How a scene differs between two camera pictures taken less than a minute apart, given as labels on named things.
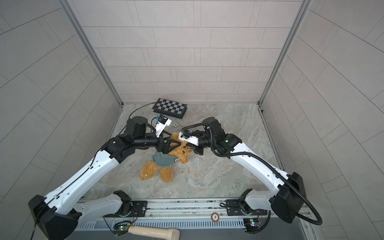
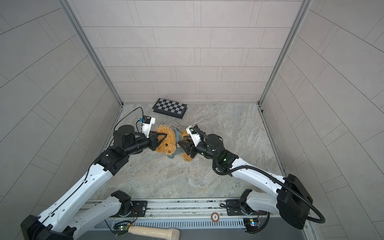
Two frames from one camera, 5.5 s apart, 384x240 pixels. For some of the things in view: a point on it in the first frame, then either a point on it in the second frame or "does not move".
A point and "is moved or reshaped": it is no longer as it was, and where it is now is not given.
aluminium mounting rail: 199,209 does not move
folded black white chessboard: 175,109 does not move
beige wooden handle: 153,232 does not move
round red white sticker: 215,217 does not move
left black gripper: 164,149 to 153,142
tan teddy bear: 181,152 is moved or reshaped
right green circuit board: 251,224 does not move
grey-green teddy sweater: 163,160 to 178,150
